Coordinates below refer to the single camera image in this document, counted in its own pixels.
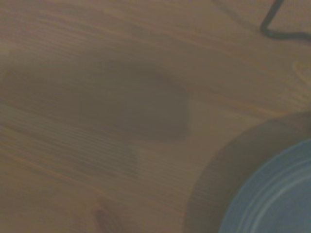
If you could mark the teal round plate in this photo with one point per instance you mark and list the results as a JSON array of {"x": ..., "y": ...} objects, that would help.
[{"x": 274, "y": 194}]

